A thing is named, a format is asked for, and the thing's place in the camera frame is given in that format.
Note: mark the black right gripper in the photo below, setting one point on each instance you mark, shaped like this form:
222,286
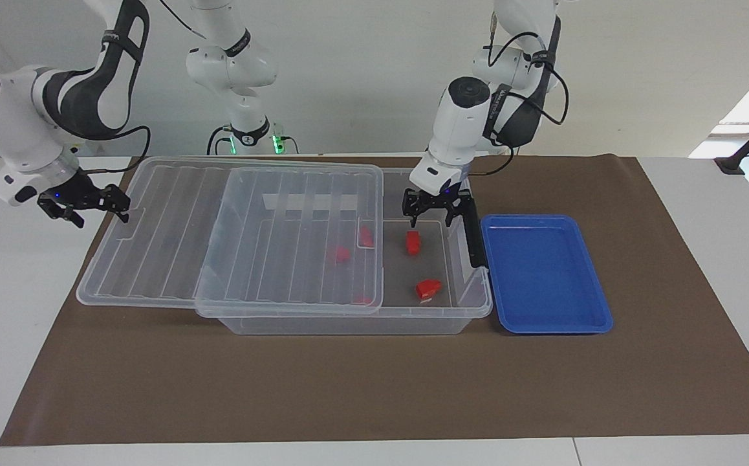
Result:
77,194

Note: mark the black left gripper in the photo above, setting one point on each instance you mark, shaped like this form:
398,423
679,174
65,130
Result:
436,199

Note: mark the red block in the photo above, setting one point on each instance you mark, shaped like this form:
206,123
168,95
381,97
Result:
427,290
366,237
363,300
340,254
413,243

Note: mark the clear plastic box lid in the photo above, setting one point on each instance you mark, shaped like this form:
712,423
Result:
154,246

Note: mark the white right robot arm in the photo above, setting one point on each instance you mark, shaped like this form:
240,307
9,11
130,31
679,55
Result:
12,123

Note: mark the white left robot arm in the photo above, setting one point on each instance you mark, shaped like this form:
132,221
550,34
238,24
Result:
458,123

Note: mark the clear plastic storage box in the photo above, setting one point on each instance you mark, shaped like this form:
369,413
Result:
413,320

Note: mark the blue plastic tray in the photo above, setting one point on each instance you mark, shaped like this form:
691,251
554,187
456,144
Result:
542,278

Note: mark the brown table mat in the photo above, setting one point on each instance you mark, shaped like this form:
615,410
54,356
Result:
374,388

